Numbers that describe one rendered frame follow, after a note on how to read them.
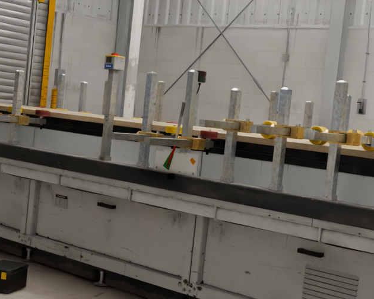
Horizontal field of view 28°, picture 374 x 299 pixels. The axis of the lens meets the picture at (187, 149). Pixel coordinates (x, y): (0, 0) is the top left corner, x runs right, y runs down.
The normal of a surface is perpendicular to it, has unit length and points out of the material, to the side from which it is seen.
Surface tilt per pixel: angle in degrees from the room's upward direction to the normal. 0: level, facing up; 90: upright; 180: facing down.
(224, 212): 90
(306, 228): 90
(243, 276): 90
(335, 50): 90
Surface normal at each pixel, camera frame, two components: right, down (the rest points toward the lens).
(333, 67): -0.64, -0.03
